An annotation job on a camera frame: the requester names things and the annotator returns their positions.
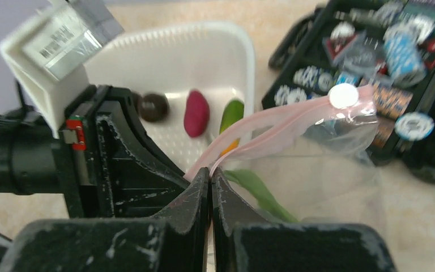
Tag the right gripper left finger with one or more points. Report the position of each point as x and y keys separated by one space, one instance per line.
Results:
x=174 y=239

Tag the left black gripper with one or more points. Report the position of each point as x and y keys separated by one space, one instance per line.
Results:
x=121 y=172

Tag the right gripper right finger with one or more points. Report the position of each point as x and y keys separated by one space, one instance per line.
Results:
x=246 y=241

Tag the green toy leaf vegetable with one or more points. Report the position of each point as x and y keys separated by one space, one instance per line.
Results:
x=254 y=185

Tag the clear zip top bag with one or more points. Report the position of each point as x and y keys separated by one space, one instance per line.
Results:
x=311 y=155

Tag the white plastic tub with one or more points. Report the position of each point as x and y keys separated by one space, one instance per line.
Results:
x=215 y=58

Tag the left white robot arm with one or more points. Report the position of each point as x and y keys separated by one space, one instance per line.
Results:
x=29 y=153

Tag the dark brown toy fruit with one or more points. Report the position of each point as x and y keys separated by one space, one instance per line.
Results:
x=153 y=107

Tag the red toy fruit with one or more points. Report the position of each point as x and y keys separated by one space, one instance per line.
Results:
x=197 y=114

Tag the green orange toy mango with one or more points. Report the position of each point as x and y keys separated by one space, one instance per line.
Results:
x=233 y=112

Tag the loose white poker chip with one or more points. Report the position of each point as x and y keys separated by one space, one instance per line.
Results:
x=414 y=126

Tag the black poker chip case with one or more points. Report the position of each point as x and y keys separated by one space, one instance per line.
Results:
x=389 y=45

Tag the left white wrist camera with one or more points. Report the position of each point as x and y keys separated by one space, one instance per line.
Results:
x=46 y=53

